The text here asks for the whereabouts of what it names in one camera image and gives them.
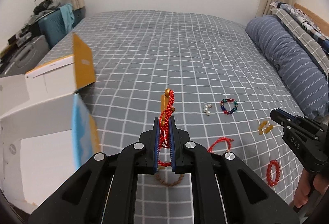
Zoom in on grey checked folded quilt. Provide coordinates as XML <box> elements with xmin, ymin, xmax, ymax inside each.
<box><xmin>272</xmin><ymin>8</ymin><xmax>328</xmax><ymax>75</ymax></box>

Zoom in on blue yellow cardboard box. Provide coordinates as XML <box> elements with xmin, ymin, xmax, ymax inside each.
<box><xmin>1</xmin><ymin>35</ymin><xmax>100</xmax><ymax>214</ymax></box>

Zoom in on red cord bracelet gold tube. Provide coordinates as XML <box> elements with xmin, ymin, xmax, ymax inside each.
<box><xmin>157</xmin><ymin>88</ymin><xmax>176</xmax><ymax>167</ymax></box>

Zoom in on grey suitcase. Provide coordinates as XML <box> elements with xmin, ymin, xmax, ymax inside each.
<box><xmin>1</xmin><ymin>35</ymin><xmax>50</xmax><ymax>77</ymax></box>

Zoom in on white pearl cluster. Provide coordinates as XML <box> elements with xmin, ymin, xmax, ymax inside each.
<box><xmin>203</xmin><ymin>104</ymin><xmax>212</xmax><ymax>116</ymax></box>

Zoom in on teal suitcase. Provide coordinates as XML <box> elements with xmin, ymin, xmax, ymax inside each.
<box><xmin>37</xmin><ymin>6</ymin><xmax>86</xmax><ymax>49</ymax></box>

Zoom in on blue striped pillow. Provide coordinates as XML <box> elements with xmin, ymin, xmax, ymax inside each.
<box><xmin>245</xmin><ymin>15</ymin><xmax>328</xmax><ymax>120</ymax></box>

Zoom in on brown wooden bead bracelet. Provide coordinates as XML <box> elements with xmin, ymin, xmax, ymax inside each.
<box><xmin>154</xmin><ymin>165</ymin><xmax>185</xmax><ymax>187</ymax></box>

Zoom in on patterned blue white blanket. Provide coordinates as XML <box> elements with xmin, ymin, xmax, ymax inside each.
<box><xmin>270</xmin><ymin>2</ymin><xmax>328</xmax><ymax>51</ymax></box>

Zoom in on black items on suitcase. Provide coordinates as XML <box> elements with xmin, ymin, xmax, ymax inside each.
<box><xmin>33</xmin><ymin>0</ymin><xmax>61</xmax><ymax>15</ymax></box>

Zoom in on grey checked bed sheet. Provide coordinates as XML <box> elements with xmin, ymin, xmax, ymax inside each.
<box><xmin>74</xmin><ymin>11</ymin><xmax>302</xmax><ymax>202</ymax></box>

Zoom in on yellow amber bead piece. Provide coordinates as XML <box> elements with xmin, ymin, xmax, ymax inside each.
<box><xmin>258</xmin><ymin>120</ymin><xmax>274</xmax><ymax>135</ymax></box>

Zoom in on teal cloth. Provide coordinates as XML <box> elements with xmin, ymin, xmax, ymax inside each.
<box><xmin>60</xmin><ymin>3</ymin><xmax>75</xmax><ymax>34</ymax></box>

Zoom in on wooden headboard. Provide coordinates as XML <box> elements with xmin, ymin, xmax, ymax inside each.
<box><xmin>294</xmin><ymin>3</ymin><xmax>329</xmax><ymax>36</ymax></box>

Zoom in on red bead bracelet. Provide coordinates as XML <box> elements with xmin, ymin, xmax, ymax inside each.
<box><xmin>266</xmin><ymin>159</ymin><xmax>281</xmax><ymax>187</ymax></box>

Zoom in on multicolour bead bracelet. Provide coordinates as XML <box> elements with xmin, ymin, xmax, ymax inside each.
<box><xmin>220</xmin><ymin>97</ymin><xmax>238</xmax><ymax>115</ymax></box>

